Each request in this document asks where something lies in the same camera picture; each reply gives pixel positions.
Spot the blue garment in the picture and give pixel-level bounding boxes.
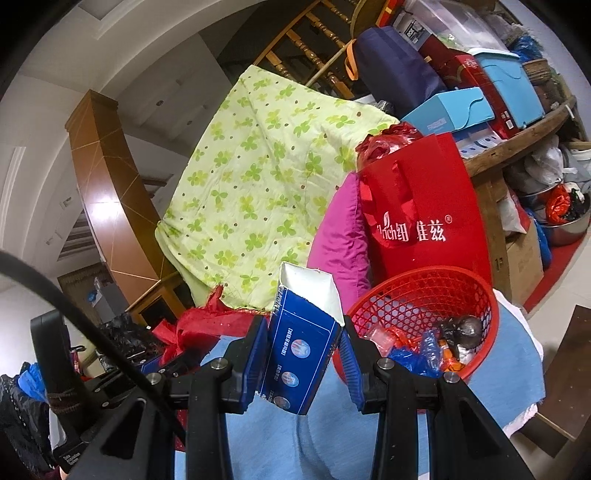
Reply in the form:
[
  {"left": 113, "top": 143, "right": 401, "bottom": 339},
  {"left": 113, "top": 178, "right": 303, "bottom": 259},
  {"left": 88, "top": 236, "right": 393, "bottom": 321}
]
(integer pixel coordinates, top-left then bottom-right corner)
[{"left": 18, "top": 362, "right": 47, "bottom": 402}]

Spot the black garbage bag pile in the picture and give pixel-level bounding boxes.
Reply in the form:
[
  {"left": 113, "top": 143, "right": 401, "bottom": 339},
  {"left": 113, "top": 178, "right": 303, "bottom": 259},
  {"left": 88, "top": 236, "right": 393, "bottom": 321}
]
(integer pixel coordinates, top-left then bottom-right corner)
[{"left": 97, "top": 314, "right": 162, "bottom": 370}]

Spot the wooden stair railing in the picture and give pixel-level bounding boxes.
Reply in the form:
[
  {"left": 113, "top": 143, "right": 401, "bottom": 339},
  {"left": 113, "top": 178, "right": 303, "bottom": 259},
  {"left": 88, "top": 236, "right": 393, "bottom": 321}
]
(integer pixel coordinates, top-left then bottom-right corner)
[{"left": 252, "top": 0, "right": 365, "bottom": 100}]

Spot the ceiling air vent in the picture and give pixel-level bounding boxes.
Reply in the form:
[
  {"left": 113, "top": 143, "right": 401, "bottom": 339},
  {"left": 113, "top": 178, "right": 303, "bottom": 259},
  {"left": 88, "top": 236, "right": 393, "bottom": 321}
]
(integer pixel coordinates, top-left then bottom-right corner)
[{"left": 60, "top": 217, "right": 100, "bottom": 257}]

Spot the light blue cooler box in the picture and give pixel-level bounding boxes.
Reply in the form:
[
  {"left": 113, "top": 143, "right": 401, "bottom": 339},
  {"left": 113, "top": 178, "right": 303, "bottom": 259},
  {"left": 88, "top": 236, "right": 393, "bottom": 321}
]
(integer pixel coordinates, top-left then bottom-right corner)
[{"left": 466, "top": 47, "right": 546, "bottom": 130}]

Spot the red plastic bag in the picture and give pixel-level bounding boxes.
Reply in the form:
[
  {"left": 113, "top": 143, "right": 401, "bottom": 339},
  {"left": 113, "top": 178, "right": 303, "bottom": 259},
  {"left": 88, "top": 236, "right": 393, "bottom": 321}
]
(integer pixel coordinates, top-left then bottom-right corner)
[{"left": 355, "top": 122, "right": 423, "bottom": 171}]

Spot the red gift box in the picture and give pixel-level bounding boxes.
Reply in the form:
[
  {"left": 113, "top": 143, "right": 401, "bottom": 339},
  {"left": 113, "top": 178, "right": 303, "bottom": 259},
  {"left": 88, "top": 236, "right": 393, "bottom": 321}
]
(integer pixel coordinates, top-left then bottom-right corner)
[{"left": 418, "top": 34, "right": 515, "bottom": 139}]

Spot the red ribbon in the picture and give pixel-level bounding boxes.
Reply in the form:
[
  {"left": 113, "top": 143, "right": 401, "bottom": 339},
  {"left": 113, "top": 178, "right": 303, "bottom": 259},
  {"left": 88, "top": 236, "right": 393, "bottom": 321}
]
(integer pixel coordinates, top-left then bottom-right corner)
[{"left": 152, "top": 284, "right": 269, "bottom": 365}]

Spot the wooden cabinet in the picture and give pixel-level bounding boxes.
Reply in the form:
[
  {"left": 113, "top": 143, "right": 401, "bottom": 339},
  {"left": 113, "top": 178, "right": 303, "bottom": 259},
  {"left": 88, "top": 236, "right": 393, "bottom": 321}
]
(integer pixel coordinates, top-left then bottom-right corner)
[{"left": 124, "top": 272, "right": 195, "bottom": 328}]

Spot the dark wooden bench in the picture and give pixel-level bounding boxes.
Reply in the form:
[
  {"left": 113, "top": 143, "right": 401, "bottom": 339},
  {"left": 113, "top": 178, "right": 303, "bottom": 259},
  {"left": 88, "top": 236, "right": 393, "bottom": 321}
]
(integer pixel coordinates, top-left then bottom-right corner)
[{"left": 536, "top": 305, "right": 591, "bottom": 457}]

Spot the brown cardboard box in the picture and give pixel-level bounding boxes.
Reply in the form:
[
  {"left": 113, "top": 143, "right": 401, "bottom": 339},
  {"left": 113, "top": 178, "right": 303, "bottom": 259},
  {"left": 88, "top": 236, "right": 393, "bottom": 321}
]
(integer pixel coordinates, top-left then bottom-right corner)
[{"left": 505, "top": 222, "right": 546, "bottom": 305}]

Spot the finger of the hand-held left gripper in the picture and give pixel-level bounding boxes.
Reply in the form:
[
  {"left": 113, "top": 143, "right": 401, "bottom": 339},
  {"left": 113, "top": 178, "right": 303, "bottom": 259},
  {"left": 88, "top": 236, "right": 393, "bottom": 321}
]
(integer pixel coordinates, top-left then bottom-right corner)
[{"left": 141, "top": 346, "right": 218, "bottom": 376}]

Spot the light blue cardboard box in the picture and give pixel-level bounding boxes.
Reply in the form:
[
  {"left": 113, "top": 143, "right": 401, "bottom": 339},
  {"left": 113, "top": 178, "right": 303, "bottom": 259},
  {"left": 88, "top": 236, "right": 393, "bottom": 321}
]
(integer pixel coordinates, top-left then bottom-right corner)
[{"left": 406, "top": 87, "right": 495, "bottom": 134}]

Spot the wooden column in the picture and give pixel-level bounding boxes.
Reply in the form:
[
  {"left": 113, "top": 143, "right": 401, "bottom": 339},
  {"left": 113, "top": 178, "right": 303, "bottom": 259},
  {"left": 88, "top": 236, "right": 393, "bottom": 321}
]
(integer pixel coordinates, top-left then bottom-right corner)
[{"left": 65, "top": 90, "right": 181, "bottom": 315}]

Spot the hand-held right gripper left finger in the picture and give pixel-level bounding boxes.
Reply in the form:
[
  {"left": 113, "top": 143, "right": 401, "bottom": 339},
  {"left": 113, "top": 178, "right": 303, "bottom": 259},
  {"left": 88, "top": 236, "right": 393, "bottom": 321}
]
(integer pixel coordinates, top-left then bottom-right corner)
[{"left": 62, "top": 318, "right": 269, "bottom": 480}]

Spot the white plastic bag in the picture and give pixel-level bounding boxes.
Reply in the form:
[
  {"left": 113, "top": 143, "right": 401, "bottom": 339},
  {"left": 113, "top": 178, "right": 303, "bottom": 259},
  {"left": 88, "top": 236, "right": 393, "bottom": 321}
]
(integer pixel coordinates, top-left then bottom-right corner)
[{"left": 526, "top": 136, "right": 578, "bottom": 185}]

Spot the blue carton box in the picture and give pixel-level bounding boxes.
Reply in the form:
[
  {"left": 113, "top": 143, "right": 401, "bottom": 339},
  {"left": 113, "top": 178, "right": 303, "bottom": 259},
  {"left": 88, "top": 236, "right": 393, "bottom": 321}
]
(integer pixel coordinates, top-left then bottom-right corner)
[{"left": 254, "top": 261, "right": 343, "bottom": 416}]

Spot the wicker basket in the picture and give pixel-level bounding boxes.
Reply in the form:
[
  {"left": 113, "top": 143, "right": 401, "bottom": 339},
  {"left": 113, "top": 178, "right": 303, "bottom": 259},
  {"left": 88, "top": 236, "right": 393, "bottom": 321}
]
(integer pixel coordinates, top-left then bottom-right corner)
[{"left": 522, "top": 58, "right": 552, "bottom": 86}]

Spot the clear plastic storage box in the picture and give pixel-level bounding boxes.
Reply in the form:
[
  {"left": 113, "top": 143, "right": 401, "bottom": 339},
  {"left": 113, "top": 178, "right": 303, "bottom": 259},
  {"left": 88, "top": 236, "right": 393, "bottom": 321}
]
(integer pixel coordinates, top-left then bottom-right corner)
[{"left": 406, "top": 0, "right": 509, "bottom": 51}]

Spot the blue blanket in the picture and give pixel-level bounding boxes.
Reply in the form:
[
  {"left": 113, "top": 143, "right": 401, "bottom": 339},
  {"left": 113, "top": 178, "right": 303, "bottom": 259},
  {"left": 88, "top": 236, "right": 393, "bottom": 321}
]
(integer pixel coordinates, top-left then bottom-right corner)
[{"left": 173, "top": 288, "right": 546, "bottom": 480}]

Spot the blue plastic bag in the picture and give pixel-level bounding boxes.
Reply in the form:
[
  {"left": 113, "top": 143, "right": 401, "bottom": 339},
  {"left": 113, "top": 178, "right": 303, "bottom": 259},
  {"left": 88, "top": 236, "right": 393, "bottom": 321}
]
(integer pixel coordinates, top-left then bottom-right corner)
[{"left": 388, "top": 330, "right": 446, "bottom": 377}]

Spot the red mesh basket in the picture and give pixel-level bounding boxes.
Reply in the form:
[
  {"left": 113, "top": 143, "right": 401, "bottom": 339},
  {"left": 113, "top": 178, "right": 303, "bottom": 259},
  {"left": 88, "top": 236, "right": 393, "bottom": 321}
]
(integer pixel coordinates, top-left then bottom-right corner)
[{"left": 332, "top": 267, "right": 500, "bottom": 388}]

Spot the brown lattice panel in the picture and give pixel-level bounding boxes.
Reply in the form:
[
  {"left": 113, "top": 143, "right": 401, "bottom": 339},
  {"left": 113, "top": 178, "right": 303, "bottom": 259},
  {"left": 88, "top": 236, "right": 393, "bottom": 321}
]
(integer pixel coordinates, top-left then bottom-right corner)
[{"left": 58, "top": 263, "right": 112, "bottom": 296}]

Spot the clear red wrapper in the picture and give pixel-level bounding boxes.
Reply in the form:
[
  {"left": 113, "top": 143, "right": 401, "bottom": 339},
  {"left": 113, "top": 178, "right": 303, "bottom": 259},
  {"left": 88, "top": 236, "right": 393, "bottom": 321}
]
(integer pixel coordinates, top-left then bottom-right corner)
[{"left": 367, "top": 323, "right": 407, "bottom": 352}]

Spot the black cable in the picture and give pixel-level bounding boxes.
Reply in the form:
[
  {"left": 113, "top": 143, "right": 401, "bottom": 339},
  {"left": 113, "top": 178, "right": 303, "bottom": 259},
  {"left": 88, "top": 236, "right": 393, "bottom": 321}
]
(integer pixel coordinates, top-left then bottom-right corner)
[{"left": 0, "top": 250, "right": 188, "bottom": 444}]

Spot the round wooden table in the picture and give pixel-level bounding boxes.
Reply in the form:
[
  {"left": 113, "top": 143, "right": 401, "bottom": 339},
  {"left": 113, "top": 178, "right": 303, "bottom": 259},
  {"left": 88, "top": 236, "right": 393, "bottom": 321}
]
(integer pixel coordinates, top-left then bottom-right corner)
[{"left": 462, "top": 95, "right": 578, "bottom": 305}]

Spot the red floor mat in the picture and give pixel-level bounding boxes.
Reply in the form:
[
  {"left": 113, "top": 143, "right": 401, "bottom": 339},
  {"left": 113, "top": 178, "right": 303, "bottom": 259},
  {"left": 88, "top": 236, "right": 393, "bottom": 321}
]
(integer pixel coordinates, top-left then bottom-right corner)
[{"left": 522, "top": 231, "right": 591, "bottom": 315}]

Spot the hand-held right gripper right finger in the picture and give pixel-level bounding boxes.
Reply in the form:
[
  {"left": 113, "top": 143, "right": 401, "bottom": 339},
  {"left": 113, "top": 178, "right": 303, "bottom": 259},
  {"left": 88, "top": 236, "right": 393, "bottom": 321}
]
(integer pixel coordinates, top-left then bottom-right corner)
[{"left": 342, "top": 318, "right": 532, "bottom": 480}]

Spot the green floral quilt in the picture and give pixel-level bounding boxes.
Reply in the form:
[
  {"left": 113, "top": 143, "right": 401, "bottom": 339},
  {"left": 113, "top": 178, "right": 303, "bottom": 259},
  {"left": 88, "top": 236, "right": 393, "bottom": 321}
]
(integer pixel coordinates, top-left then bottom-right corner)
[{"left": 154, "top": 65, "right": 402, "bottom": 310}]

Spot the red tote bag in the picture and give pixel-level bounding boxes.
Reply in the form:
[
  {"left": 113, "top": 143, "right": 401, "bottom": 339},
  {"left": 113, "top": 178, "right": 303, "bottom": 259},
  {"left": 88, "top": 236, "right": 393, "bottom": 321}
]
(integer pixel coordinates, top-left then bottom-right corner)
[{"left": 355, "top": 131, "right": 492, "bottom": 296}]

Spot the navy fabric bag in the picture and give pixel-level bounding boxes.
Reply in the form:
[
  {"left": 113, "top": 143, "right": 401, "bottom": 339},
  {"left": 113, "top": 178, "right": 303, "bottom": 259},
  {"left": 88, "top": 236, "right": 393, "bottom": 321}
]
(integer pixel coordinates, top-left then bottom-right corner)
[{"left": 353, "top": 25, "right": 448, "bottom": 118}]

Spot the pink pillow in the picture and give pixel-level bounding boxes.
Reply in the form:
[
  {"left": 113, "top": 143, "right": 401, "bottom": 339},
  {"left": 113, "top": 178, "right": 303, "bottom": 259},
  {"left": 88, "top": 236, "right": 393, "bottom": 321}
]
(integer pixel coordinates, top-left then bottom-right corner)
[{"left": 307, "top": 173, "right": 372, "bottom": 310}]

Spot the orange plastic bag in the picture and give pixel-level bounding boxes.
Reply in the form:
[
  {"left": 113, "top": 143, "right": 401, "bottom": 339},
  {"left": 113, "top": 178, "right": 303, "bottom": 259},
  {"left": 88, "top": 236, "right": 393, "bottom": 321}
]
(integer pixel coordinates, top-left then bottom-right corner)
[{"left": 545, "top": 182, "right": 573, "bottom": 227}]

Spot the steel basin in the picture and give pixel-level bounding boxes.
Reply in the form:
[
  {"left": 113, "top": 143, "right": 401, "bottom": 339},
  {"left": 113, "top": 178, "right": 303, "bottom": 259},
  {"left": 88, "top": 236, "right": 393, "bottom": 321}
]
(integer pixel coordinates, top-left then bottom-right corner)
[{"left": 531, "top": 185, "right": 591, "bottom": 247}]

